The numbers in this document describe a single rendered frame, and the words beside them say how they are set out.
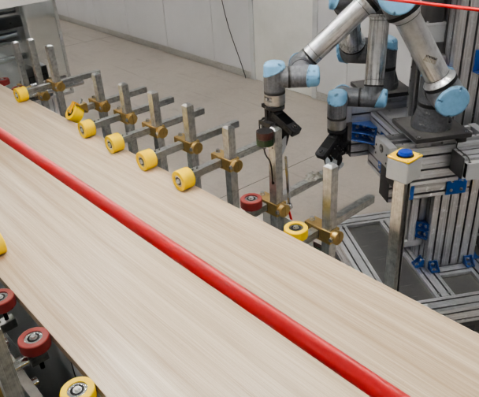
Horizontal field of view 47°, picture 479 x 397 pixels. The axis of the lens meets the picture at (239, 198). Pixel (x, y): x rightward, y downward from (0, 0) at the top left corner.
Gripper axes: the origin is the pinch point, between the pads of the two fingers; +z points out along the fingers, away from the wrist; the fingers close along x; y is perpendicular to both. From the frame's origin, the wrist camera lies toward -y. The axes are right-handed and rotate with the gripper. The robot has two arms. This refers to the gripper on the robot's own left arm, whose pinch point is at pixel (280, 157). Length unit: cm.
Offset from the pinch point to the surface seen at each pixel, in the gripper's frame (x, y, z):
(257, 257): 40, -29, 11
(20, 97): 30, 170, 7
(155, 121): 9, 68, 1
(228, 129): 9.3, 17.9, -9.0
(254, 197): 15.2, -1.4, 10.3
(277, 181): 8.7, -7.2, 4.3
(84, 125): 30, 96, 4
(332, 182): 9.2, -32.2, -4.6
